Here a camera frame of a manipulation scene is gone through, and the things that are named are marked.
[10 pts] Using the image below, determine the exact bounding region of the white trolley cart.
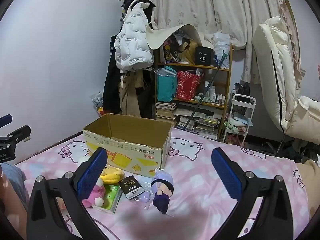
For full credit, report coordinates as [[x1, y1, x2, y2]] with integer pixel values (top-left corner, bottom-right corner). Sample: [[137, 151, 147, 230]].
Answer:
[[221, 94, 257, 145]]

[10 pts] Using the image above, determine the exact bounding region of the stack of books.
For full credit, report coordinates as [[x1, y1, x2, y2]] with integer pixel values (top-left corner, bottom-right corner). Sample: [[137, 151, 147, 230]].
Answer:
[[155, 102, 177, 128]]

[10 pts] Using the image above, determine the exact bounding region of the blue pole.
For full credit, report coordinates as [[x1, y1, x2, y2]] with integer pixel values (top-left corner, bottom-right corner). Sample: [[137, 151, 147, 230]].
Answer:
[[185, 50, 229, 130]]

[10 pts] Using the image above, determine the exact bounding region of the teal bag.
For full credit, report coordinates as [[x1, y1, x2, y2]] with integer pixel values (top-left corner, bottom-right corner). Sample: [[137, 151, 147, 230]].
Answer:
[[156, 66, 178, 102]]

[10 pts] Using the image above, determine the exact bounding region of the white puffer jacket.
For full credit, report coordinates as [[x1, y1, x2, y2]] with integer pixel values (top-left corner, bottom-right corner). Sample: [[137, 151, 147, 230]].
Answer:
[[114, 1, 157, 71]]

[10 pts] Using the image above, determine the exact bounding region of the yellow plush dog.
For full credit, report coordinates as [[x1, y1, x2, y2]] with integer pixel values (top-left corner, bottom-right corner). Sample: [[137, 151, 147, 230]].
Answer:
[[100, 166, 125, 184]]

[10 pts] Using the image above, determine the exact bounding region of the clear plastic bag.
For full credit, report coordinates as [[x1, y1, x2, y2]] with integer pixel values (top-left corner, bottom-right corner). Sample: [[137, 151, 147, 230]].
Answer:
[[132, 177, 153, 209]]

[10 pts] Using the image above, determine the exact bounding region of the black hanging coat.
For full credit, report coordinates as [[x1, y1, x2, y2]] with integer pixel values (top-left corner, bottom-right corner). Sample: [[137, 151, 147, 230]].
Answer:
[[103, 34, 125, 117]]

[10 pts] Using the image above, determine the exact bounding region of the white mattress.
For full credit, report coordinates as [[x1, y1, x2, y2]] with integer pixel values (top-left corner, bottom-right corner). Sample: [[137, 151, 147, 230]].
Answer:
[[251, 16, 320, 138]]

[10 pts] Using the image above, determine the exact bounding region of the wooden shelf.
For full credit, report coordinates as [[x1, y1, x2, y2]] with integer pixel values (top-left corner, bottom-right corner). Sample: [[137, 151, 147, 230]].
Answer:
[[154, 44, 233, 140]]

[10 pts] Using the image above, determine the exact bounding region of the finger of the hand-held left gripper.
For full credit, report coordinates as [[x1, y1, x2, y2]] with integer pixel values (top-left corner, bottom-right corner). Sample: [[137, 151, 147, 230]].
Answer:
[[0, 114, 12, 128], [7, 125, 32, 143]]

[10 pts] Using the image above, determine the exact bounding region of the dark printed bag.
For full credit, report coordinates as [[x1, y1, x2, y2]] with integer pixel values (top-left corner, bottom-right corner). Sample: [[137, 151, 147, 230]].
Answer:
[[162, 36, 183, 64]]

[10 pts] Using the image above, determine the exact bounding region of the red patterned bag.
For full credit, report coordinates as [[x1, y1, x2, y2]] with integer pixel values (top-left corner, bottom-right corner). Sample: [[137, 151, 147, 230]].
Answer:
[[176, 70, 203, 101]]

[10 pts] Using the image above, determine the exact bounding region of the black box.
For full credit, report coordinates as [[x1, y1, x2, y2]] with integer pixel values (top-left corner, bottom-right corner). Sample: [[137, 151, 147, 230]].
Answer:
[[195, 46, 215, 67]]

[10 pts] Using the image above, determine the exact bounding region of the purple-haired plush doll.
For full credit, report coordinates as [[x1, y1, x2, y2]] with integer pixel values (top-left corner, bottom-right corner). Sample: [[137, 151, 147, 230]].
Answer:
[[151, 167, 174, 214]]

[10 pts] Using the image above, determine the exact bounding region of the beige cushion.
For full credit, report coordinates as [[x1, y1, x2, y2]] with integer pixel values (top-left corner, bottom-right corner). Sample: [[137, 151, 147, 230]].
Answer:
[[295, 159, 320, 205]]

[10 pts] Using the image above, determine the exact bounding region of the cardboard box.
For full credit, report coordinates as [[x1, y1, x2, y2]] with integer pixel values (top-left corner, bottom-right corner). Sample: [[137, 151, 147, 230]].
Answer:
[[83, 113, 173, 177]]

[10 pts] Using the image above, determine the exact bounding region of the black tissue pack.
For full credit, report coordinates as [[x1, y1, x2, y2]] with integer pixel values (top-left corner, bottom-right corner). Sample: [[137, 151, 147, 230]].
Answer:
[[118, 176, 144, 200]]

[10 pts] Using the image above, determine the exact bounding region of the pink printed blanket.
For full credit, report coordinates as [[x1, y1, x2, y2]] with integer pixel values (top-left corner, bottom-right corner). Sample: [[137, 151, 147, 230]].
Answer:
[[15, 127, 310, 240]]

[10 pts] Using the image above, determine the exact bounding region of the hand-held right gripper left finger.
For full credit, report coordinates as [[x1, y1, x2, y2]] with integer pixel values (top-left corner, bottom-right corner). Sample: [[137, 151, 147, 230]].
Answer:
[[26, 147, 110, 240]]

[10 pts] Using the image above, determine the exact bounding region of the green tissue pack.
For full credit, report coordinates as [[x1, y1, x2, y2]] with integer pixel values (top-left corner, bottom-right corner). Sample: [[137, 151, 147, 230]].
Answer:
[[92, 184, 123, 214]]

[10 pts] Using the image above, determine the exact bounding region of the pile of magazines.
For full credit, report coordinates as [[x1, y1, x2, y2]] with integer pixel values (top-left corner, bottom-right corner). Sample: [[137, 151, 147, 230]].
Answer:
[[174, 107, 220, 140]]

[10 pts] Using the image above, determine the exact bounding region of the beige hanging coat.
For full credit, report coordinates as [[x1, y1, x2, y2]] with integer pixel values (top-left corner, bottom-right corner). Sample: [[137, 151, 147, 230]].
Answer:
[[119, 70, 143, 118]]

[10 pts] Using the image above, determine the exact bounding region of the cream floral curtain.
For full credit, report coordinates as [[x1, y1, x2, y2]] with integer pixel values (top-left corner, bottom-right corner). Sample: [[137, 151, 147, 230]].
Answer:
[[150, 0, 303, 80]]

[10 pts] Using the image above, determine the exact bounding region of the pink plush toy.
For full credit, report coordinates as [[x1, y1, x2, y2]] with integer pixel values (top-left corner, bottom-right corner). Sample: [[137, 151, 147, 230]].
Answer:
[[82, 177, 107, 208]]

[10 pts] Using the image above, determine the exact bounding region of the person's leg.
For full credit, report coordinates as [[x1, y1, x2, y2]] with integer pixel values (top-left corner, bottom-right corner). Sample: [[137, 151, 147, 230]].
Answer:
[[0, 162, 28, 230]]

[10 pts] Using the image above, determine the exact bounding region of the cream floppy mat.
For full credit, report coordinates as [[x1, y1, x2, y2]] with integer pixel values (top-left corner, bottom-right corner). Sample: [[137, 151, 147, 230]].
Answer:
[[146, 22, 203, 50]]

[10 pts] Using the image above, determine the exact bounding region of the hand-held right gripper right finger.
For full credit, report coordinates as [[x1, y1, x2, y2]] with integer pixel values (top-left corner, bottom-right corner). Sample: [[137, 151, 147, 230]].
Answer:
[[211, 147, 294, 240]]

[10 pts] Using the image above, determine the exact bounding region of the group of small bottles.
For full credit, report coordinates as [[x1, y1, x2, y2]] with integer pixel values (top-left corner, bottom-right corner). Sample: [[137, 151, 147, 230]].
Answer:
[[204, 80, 227, 104]]

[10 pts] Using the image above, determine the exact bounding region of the white plastic bag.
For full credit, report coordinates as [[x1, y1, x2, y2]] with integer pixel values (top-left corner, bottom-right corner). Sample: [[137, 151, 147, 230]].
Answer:
[[212, 32, 230, 53]]

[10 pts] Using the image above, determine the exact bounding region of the plastic bag of toys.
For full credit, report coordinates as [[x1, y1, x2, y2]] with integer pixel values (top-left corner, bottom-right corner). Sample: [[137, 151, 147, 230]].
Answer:
[[91, 91, 105, 117]]

